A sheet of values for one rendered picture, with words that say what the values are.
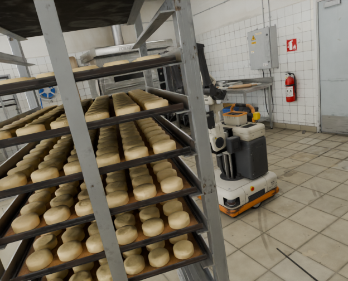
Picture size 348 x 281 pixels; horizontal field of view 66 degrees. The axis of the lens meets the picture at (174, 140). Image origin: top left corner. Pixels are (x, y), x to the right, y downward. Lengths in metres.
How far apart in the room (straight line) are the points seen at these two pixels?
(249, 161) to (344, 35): 2.70
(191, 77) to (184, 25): 0.09
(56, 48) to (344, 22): 4.46
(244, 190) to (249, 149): 0.39
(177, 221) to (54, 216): 0.26
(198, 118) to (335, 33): 4.36
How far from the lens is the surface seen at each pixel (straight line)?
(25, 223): 0.62
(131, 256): 0.72
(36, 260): 0.67
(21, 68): 1.15
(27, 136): 0.54
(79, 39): 6.26
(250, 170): 2.71
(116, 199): 0.58
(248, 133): 2.58
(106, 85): 5.22
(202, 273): 0.80
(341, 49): 4.77
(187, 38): 0.52
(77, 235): 0.69
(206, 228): 0.63
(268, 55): 5.20
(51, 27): 0.52
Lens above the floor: 1.49
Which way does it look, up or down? 15 degrees down
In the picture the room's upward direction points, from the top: 10 degrees counter-clockwise
